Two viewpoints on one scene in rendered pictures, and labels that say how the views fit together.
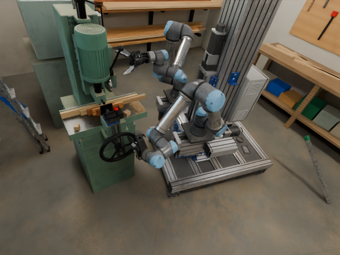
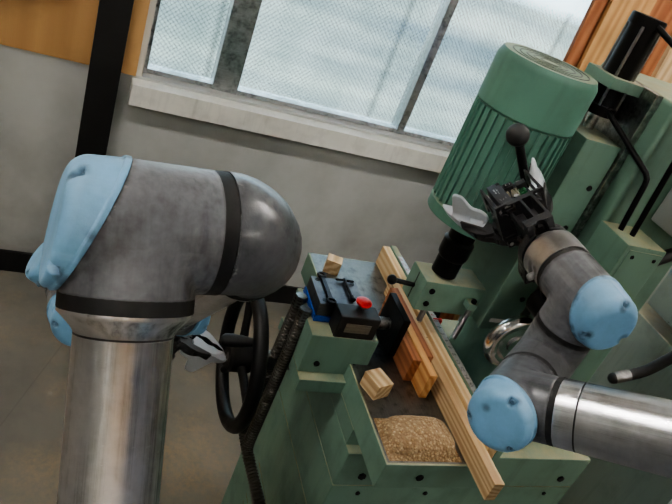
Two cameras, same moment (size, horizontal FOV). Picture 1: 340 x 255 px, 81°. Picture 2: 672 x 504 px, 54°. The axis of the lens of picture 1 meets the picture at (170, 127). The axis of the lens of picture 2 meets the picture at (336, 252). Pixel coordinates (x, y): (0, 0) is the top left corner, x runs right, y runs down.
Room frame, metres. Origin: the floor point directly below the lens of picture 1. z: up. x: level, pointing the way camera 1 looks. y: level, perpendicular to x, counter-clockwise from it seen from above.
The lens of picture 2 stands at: (1.24, -0.60, 1.66)
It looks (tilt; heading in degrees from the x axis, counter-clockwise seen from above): 29 degrees down; 106
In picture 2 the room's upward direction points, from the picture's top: 22 degrees clockwise
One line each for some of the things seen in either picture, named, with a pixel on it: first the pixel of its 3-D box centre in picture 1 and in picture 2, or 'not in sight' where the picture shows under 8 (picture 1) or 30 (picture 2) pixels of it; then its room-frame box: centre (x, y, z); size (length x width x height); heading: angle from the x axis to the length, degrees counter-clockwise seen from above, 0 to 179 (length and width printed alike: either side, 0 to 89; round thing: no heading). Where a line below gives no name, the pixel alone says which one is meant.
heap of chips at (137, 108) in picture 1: (137, 105); (421, 432); (1.24, 0.30, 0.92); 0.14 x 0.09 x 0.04; 42
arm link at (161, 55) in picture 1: (159, 56); (585, 300); (1.33, 0.17, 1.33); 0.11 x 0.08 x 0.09; 131
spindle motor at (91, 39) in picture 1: (93, 54); (508, 146); (1.13, 0.56, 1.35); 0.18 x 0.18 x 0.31
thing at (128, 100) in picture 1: (115, 103); (433, 372); (1.21, 0.47, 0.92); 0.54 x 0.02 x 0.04; 132
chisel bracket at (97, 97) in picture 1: (98, 94); (442, 292); (1.14, 0.57, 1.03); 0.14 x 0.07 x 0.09; 42
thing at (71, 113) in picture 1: (102, 104); (426, 337); (1.16, 0.55, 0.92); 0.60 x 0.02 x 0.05; 132
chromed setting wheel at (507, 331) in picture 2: (109, 84); (513, 341); (1.31, 0.55, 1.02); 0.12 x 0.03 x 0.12; 42
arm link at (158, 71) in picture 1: (160, 69); (540, 363); (1.33, 0.16, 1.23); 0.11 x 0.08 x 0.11; 82
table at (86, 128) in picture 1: (109, 120); (361, 352); (1.06, 0.47, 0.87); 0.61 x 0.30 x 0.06; 132
